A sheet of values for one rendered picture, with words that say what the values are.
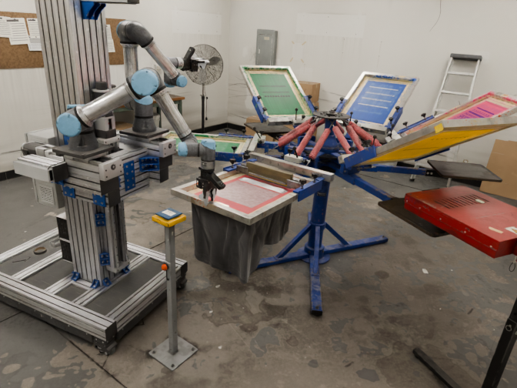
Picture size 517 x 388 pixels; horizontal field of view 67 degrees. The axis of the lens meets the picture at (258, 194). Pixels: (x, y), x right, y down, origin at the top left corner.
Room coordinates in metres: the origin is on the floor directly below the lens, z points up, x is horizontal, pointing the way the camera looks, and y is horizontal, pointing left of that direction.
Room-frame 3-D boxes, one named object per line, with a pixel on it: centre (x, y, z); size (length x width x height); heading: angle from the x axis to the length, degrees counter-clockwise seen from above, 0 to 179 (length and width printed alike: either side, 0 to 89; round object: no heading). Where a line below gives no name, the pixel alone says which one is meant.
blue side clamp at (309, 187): (2.31, -0.31, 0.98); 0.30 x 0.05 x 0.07; 146
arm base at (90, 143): (2.02, 0.96, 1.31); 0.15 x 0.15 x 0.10
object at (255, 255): (2.11, -0.09, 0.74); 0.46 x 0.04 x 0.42; 146
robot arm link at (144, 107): (2.48, 0.77, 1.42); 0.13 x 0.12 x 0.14; 43
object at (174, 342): (1.87, 0.47, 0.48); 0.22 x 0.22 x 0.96; 56
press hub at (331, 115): (3.14, -0.54, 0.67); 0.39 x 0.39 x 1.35
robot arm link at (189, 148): (1.98, 0.38, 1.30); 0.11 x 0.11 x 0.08; 8
